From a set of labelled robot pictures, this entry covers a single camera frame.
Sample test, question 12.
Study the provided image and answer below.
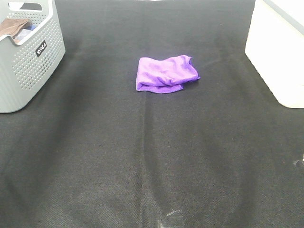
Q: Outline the purple microfiber towel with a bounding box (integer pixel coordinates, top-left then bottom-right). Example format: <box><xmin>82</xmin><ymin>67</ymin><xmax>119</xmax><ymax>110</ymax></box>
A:
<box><xmin>136</xmin><ymin>55</ymin><xmax>200</xmax><ymax>94</ymax></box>

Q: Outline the black table cover cloth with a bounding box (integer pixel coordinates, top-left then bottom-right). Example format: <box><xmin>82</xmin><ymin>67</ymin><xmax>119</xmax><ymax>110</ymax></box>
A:
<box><xmin>0</xmin><ymin>0</ymin><xmax>304</xmax><ymax>228</ymax></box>

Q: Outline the grey perforated laundry basket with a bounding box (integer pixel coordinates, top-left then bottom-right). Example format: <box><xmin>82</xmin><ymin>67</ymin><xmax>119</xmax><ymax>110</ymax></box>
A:
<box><xmin>0</xmin><ymin>0</ymin><xmax>66</xmax><ymax>113</ymax></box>

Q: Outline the white storage bin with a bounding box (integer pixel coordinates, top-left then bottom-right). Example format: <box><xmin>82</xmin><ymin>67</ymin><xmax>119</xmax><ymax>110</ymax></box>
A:
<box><xmin>245</xmin><ymin>0</ymin><xmax>304</xmax><ymax>108</ymax></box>

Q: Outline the blue cloth in basket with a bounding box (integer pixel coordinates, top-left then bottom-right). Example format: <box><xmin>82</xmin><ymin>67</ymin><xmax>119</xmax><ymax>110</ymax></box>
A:
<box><xmin>15</xmin><ymin>25</ymin><xmax>36</xmax><ymax>40</ymax></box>

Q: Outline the brown cloth in basket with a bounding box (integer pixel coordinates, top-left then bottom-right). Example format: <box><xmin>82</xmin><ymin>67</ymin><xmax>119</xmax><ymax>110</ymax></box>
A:
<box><xmin>0</xmin><ymin>18</ymin><xmax>29</xmax><ymax>44</ymax></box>

